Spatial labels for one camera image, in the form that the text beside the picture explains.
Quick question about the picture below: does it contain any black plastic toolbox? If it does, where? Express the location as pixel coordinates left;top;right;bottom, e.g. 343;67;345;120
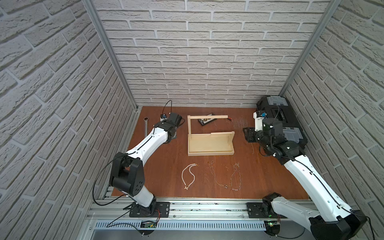
257;96;308;149

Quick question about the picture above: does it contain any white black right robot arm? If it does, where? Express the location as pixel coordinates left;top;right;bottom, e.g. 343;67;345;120
243;113;369;240

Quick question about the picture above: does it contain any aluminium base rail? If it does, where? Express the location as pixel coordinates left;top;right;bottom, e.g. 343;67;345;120
77;197;320;240

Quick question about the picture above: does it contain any thin ball chain necklace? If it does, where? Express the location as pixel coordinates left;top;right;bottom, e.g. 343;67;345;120
208;159;229;190

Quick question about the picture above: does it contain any white pearl necklace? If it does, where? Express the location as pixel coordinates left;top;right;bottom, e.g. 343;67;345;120
181;163;199;191

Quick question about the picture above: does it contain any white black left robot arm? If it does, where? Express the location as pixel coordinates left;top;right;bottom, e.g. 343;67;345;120
109;113;183;217

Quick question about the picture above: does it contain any silver combination wrench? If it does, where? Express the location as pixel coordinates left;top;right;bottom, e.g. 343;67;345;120
144;117;149;137

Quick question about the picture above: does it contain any wooden jewelry display stand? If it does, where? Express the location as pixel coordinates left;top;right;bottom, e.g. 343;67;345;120
187;115;235;157

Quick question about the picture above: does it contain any silver link chain necklace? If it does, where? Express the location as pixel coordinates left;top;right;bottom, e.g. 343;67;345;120
229;162;242;192

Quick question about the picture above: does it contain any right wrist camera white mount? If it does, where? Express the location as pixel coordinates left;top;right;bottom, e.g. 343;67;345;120
253;111;267;132

